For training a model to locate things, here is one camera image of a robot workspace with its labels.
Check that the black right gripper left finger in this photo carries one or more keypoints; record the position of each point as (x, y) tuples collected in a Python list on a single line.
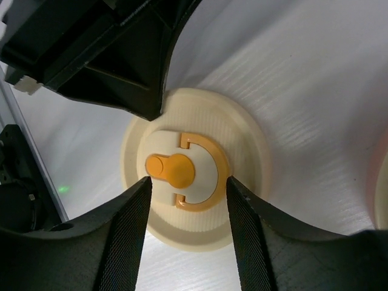
[(99, 250)]

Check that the aluminium mounting rail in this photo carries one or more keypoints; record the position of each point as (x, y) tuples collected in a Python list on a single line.
[(28, 165)]

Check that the cream lid with orange handle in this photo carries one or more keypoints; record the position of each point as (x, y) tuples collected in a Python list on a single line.
[(200, 140)]

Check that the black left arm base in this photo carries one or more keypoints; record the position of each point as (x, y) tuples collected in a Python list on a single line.
[(26, 203)]

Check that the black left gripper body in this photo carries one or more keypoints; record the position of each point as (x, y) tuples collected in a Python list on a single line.
[(43, 37)]

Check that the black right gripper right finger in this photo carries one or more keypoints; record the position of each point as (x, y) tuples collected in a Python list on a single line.
[(275, 251)]

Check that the pink-based bowl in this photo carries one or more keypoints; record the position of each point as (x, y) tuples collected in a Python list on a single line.
[(381, 196)]

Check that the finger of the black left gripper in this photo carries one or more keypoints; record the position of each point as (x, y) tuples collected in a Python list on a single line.
[(125, 58)]

